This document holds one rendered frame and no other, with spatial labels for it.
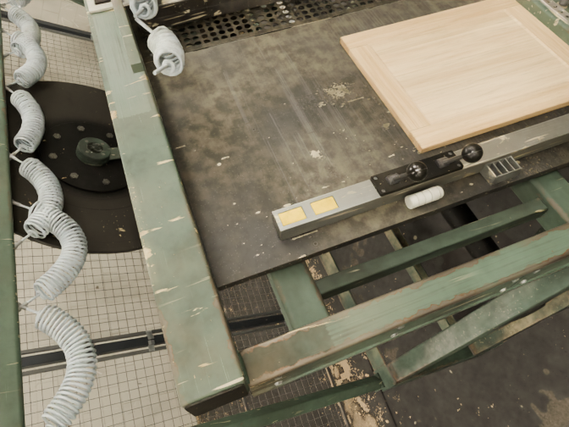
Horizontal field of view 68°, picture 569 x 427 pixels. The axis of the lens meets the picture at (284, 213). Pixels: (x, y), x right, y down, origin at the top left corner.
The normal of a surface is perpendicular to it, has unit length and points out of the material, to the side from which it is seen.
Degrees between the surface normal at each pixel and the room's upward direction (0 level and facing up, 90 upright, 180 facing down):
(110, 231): 90
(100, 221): 90
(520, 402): 0
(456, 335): 0
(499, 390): 0
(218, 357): 59
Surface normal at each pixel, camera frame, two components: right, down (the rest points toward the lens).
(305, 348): 0.00, -0.53
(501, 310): -0.80, -0.01
